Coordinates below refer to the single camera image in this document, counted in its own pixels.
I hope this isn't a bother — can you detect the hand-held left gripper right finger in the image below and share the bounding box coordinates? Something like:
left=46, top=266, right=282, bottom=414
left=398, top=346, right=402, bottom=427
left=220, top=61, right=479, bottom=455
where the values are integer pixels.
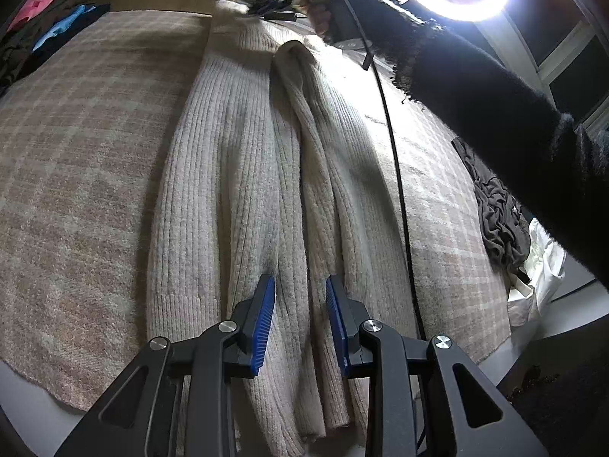
left=325, top=275, right=550, bottom=457

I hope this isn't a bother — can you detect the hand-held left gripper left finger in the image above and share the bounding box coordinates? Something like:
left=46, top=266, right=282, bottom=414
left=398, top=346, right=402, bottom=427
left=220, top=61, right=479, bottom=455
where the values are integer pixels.
left=52, top=273, right=277, bottom=457

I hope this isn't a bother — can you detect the grey-brown crumpled garment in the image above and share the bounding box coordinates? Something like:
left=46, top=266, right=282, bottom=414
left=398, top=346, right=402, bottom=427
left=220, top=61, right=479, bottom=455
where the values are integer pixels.
left=451, top=137, right=532, bottom=273

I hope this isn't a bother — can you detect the pink garment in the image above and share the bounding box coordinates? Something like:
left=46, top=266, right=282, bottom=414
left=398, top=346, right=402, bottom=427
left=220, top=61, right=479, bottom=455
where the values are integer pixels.
left=7, top=0, right=83, bottom=34

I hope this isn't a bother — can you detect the pink plaid blanket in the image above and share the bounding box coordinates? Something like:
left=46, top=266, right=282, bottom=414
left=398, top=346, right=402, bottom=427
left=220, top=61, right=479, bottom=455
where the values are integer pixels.
left=0, top=10, right=517, bottom=413

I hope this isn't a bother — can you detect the person's right forearm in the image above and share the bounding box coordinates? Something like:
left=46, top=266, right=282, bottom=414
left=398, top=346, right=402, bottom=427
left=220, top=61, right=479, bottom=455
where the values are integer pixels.
left=333, top=0, right=609, bottom=292

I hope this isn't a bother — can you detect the cream ribbed sweater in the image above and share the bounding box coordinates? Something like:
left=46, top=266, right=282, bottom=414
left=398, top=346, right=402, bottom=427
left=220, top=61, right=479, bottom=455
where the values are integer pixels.
left=145, top=0, right=427, bottom=457

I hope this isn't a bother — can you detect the navy garment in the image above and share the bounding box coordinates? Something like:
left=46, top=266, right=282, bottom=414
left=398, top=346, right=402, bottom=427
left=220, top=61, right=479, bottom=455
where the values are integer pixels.
left=24, top=4, right=112, bottom=68

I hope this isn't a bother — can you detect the white cloth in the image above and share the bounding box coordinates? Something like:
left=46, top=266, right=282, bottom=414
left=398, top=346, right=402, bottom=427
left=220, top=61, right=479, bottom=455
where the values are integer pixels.
left=507, top=216, right=570, bottom=327

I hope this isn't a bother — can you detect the light blue garment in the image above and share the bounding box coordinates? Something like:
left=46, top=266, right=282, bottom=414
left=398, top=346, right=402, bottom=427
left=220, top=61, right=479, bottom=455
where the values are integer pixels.
left=32, top=5, right=97, bottom=53

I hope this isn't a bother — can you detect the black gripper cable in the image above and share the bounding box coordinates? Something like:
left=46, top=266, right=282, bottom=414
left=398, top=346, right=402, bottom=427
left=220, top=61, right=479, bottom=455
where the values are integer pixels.
left=320, top=0, right=429, bottom=342

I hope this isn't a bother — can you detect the person's right hand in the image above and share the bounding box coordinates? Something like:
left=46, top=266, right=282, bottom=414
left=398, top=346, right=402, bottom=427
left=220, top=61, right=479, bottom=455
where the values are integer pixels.
left=307, top=0, right=340, bottom=38

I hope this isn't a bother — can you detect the white window frame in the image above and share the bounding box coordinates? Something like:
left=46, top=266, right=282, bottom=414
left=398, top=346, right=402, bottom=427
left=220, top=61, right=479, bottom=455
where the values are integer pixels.
left=476, top=0, right=609, bottom=130

